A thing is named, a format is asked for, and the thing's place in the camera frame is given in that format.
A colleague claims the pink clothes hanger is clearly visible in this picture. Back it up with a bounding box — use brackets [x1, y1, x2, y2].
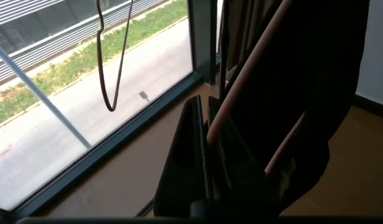
[206, 0, 306, 177]
[95, 0, 135, 113]

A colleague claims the window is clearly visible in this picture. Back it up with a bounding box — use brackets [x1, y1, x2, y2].
[0, 0, 219, 220]

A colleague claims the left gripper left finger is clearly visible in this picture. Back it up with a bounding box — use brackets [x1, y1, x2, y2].
[153, 95, 211, 218]

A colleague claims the black garment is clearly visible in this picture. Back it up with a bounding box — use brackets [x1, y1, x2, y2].
[224, 0, 371, 215]

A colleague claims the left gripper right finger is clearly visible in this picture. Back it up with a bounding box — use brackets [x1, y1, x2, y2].
[206, 96, 280, 218]

